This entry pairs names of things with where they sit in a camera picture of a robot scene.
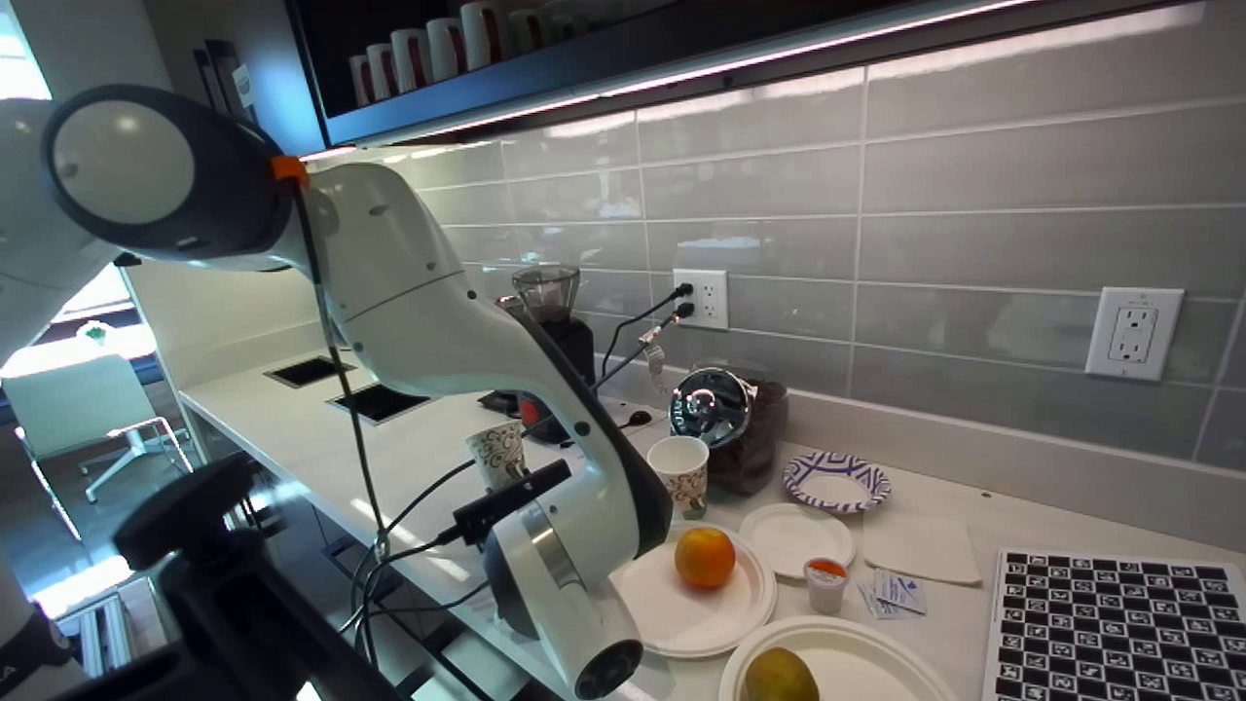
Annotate white wall outlet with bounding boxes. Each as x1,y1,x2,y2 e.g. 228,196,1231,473
674,270,729,328
1085,288,1185,381

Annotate checkerboard calibration board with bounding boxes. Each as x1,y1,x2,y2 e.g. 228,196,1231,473
981,547,1246,701

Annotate white foam plate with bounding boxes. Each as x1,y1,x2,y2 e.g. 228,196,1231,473
611,545,778,656

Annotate small sauce cup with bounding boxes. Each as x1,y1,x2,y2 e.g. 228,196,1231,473
804,557,850,616

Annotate small white plate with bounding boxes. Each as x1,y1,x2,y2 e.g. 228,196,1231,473
741,503,857,580

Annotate patterned paper cup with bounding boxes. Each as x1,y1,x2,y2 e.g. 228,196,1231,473
646,435,710,516

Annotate yellow fruit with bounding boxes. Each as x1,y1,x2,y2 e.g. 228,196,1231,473
741,647,820,701

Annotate white napkin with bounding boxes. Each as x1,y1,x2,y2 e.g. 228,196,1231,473
863,512,981,584

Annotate blue patterned paper plate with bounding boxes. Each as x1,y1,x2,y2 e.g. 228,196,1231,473
782,453,890,512

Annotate dark coffee maker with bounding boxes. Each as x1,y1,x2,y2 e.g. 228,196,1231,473
668,371,786,503

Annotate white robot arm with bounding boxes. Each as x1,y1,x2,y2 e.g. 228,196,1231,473
33,85,674,697

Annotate orange fruit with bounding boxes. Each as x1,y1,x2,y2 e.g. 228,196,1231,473
674,527,735,594

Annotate white plate with fruit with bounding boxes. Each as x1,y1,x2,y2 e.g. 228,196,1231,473
717,616,956,701

